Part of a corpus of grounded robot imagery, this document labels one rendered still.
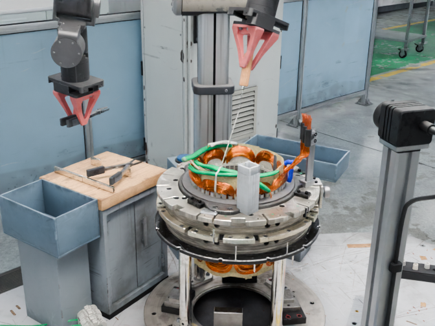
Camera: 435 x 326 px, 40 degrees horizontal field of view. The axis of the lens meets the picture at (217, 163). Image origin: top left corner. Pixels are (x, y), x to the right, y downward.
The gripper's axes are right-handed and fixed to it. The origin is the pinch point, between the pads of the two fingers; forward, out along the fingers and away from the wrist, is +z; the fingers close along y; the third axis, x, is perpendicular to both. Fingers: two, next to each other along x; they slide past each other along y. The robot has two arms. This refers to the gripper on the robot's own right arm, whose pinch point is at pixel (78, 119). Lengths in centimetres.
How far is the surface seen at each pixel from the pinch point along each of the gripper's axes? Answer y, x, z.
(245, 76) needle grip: 34.5, 10.3, -14.8
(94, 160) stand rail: 0.5, 3.1, 10.7
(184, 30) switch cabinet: -112, 173, 32
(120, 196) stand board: 15.0, -3.3, 11.6
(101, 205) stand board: 14.8, -8.5, 11.5
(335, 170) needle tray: 43, 37, 12
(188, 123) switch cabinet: -108, 172, 86
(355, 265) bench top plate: 49, 43, 39
